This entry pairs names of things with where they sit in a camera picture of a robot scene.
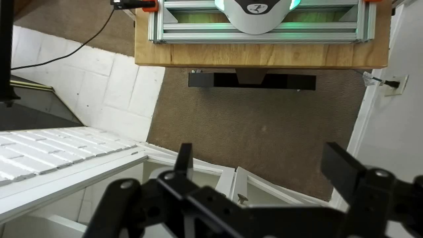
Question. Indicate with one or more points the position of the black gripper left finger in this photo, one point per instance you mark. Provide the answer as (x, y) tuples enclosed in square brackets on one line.
[(128, 208)]

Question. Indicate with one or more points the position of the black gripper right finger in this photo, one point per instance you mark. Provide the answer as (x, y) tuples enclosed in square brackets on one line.
[(374, 196)]

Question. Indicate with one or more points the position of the white cabinet door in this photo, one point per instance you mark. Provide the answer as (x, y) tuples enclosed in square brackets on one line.
[(251, 190)]

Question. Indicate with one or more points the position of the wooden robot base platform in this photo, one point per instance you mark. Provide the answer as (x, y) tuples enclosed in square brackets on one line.
[(368, 54)]

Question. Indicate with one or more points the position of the white built-in cabinet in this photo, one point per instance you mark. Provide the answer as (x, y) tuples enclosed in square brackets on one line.
[(53, 180)]

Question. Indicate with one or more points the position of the white wall power outlet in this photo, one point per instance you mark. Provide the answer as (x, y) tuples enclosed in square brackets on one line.
[(390, 85)]

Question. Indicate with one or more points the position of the aluminium frame base mount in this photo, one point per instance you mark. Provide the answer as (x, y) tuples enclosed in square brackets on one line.
[(263, 21)]

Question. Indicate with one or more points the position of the black camera stand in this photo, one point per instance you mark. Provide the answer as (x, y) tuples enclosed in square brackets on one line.
[(6, 91)]

